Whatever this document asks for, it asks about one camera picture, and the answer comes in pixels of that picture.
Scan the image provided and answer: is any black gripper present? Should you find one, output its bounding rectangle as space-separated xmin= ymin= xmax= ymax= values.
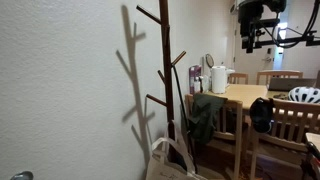
xmin=238 ymin=1 xmax=265 ymax=54

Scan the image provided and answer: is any black bag on chair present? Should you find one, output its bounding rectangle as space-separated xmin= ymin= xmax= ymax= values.
xmin=249 ymin=96 xmax=276 ymax=134

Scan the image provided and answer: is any wooden chair with black bag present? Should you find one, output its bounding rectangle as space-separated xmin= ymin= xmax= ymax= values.
xmin=248 ymin=97 xmax=320 ymax=180

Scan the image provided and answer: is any beige canvas tote bag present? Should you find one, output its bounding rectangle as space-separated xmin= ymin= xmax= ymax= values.
xmin=145 ymin=120 xmax=208 ymax=180

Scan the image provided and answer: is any white door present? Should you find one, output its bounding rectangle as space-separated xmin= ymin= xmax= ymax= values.
xmin=233 ymin=19 xmax=278 ymax=85

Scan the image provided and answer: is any narrow wooden chair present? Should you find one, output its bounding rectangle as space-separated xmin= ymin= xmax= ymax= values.
xmin=228 ymin=72 xmax=250 ymax=85

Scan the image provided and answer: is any wide wooden chair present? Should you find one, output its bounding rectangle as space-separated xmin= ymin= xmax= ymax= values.
xmin=255 ymin=69 xmax=304 ymax=86

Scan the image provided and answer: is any small round mirror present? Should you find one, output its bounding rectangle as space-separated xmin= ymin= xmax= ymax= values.
xmin=204 ymin=53 xmax=215 ymax=69

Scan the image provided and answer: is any white paper towel roll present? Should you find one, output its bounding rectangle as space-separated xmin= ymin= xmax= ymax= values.
xmin=210 ymin=65 xmax=228 ymax=95

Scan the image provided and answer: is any light wooden dining table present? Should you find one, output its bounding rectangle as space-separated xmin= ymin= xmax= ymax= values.
xmin=199 ymin=83 xmax=291 ymax=116

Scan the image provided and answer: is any grey laptop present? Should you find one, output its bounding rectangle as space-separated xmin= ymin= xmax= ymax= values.
xmin=268 ymin=77 xmax=318 ymax=92

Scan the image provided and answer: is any white plastic container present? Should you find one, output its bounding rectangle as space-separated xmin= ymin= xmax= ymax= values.
xmin=200 ymin=73 xmax=212 ymax=93

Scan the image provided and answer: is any purple carton box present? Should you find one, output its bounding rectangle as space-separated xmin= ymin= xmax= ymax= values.
xmin=188 ymin=64 xmax=203 ymax=95

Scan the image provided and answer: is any small white bottle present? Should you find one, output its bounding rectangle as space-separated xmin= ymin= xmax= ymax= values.
xmin=193 ymin=76 xmax=202 ymax=94

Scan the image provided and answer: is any white bicycle helmet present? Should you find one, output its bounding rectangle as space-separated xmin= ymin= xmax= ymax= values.
xmin=287 ymin=86 xmax=320 ymax=105

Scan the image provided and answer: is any brown wooden coat rack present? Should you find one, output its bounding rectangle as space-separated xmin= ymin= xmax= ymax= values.
xmin=135 ymin=0 xmax=188 ymax=161

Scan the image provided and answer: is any dark green jacket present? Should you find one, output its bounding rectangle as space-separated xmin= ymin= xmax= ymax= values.
xmin=187 ymin=92 xmax=229 ymax=146

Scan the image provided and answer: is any wooden chair with jacket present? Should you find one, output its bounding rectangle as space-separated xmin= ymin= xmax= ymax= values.
xmin=184 ymin=93 xmax=244 ymax=180

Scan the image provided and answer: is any light wooden board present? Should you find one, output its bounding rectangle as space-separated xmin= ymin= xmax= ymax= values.
xmin=304 ymin=132 xmax=320 ymax=151

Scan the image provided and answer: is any black and red equipment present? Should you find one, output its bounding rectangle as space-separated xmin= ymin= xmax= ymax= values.
xmin=300 ymin=141 xmax=320 ymax=180

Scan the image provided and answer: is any grey metal knob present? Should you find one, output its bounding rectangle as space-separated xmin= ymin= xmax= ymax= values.
xmin=9 ymin=170 xmax=34 ymax=180

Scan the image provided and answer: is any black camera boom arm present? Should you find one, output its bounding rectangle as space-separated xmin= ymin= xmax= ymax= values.
xmin=241 ymin=30 xmax=320 ymax=49

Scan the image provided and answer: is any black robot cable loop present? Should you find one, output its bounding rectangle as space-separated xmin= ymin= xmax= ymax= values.
xmin=271 ymin=0 xmax=320 ymax=50

